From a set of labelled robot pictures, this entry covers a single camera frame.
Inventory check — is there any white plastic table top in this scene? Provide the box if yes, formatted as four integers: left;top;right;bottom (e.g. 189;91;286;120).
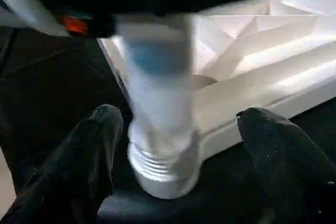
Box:
97;0;336;159

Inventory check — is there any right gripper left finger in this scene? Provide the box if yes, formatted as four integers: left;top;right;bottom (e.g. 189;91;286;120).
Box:
0;103;124;224

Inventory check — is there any black work mat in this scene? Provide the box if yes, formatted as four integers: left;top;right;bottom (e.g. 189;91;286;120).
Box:
0;25;336;224

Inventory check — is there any white plastic table leg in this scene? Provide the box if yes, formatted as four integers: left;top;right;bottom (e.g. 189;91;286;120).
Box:
115;14;203;199

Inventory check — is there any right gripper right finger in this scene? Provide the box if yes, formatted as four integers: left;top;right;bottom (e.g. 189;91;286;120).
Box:
236;108;336;224

